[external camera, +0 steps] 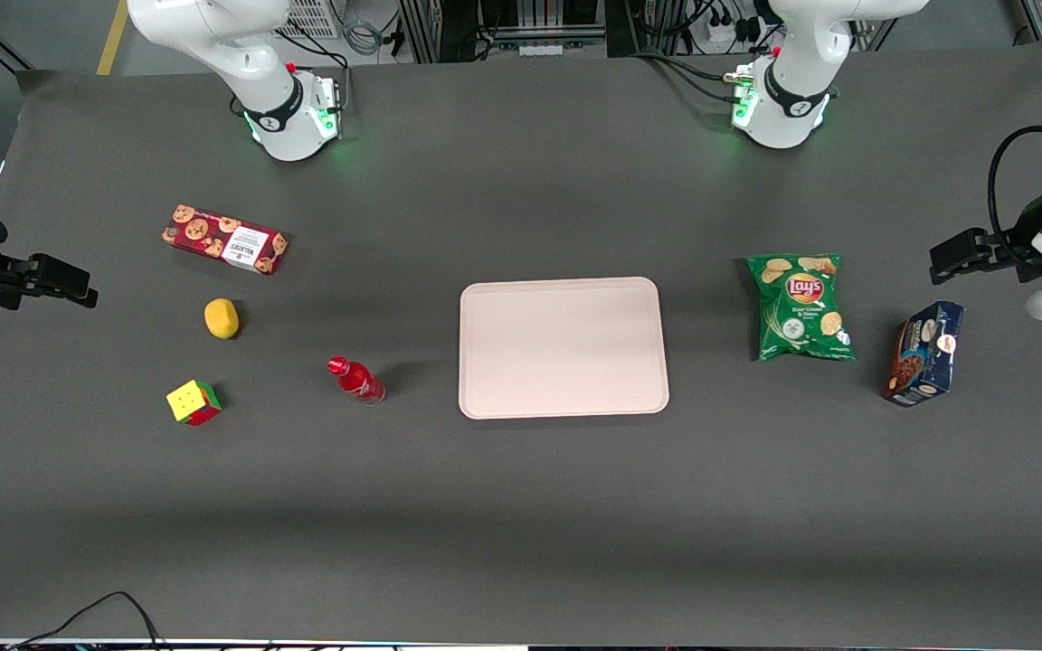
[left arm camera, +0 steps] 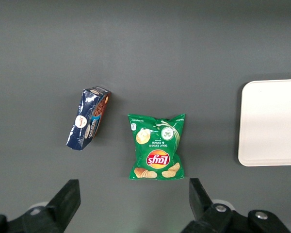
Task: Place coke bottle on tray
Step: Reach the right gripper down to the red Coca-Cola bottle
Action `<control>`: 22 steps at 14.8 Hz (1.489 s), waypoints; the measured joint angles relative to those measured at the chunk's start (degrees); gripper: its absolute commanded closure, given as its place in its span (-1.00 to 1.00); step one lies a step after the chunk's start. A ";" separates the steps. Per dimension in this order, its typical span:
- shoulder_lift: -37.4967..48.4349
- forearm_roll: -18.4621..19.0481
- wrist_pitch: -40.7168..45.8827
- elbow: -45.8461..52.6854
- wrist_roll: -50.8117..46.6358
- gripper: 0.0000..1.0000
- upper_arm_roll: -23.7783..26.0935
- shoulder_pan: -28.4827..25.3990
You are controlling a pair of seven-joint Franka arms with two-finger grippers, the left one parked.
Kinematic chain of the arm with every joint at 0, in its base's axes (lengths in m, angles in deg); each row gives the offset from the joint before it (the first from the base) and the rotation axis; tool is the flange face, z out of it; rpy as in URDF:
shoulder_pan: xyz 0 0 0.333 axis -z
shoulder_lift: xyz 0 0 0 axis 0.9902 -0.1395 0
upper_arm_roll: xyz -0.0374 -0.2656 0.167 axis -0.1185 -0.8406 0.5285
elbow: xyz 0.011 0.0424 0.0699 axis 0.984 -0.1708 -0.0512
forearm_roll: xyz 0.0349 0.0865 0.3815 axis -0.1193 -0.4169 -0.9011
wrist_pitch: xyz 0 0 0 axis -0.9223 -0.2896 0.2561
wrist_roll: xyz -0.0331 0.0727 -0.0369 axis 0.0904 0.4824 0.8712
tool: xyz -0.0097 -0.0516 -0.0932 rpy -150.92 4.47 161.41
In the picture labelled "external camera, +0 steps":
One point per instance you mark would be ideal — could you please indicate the green Lay's chips bag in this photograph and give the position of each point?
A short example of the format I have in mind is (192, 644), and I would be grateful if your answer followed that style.
(801, 307)

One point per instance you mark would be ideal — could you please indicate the blue chocolate cookie box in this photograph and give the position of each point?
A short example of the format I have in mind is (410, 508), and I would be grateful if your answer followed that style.
(923, 354)

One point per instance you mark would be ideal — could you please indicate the yellow lemon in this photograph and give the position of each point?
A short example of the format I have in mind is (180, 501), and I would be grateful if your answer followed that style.
(222, 318)

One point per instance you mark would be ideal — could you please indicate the red coke bottle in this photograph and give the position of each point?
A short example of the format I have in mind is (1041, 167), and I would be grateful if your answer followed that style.
(358, 381)

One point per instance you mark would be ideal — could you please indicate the white power strip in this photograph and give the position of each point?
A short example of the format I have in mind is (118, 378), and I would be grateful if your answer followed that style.
(727, 32)

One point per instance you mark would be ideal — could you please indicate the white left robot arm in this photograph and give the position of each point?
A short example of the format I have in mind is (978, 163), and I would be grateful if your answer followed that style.
(806, 54)

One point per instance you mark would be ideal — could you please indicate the black metal rack frame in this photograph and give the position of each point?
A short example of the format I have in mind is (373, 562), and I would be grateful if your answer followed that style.
(521, 23)

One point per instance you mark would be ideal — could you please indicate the white perforated box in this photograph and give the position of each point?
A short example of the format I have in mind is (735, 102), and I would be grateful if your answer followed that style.
(308, 16)

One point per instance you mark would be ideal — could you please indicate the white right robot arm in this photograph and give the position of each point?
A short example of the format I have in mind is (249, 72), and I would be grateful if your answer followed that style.
(250, 45)

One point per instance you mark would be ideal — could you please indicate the red cookie box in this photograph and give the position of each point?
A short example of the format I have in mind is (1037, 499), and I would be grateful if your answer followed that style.
(224, 239)

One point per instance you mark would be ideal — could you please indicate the colourful puzzle cube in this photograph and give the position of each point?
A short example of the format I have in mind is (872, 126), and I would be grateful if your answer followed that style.
(193, 402)

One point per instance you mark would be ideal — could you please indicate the beige plastic tray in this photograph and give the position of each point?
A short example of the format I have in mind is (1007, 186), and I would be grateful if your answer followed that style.
(563, 348)

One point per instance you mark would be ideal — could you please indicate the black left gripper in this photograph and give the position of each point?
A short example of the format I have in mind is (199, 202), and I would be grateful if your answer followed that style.
(1015, 240)

